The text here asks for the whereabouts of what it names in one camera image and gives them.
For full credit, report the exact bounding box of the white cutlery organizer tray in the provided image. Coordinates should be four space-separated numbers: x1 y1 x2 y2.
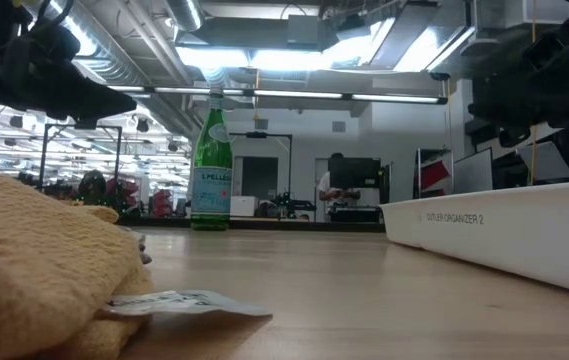
378 178 569 300

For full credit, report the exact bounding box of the silver ventilation duct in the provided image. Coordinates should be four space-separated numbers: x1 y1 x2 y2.
163 0 205 32

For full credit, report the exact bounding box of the long ceiling light bar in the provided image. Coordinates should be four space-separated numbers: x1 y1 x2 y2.
108 85 448 105

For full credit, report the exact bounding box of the whiteboard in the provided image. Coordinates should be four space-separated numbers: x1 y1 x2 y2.
452 147 494 194

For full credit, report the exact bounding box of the black camera stand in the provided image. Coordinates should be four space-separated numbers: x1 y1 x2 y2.
231 131 294 201

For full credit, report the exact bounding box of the black background frame stand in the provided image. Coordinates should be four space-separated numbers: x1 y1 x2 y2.
37 122 124 192

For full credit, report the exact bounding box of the white box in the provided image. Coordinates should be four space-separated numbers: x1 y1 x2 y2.
229 195 260 218

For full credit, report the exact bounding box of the black background robot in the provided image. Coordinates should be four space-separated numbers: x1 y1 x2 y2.
271 192 318 220

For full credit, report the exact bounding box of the black monitor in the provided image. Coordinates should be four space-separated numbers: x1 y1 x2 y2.
327 157 383 190

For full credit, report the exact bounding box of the person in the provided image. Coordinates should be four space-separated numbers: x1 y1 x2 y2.
316 152 363 222

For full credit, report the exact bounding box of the red panel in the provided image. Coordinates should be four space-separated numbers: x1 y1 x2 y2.
419 159 450 194

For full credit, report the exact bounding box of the green glass water bottle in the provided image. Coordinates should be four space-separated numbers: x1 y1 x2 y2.
189 87 235 232

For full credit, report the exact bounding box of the yellow cloth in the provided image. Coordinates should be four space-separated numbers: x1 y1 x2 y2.
0 162 156 360

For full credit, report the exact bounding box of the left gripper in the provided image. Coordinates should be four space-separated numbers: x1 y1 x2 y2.
0 19 139 122

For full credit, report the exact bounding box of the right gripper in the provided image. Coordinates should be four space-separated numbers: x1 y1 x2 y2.
466 17 569 149

